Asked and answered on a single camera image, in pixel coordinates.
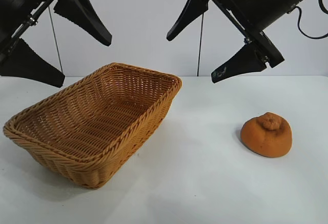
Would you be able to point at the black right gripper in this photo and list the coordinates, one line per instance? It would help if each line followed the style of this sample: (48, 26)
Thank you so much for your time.
(266, 1)

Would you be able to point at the brown woven wicker basket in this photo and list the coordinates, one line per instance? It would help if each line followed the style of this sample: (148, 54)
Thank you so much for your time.
(89, 121)

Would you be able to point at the wrinkled orange fruit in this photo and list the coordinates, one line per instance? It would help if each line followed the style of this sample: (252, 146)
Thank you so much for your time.
(264, 142)

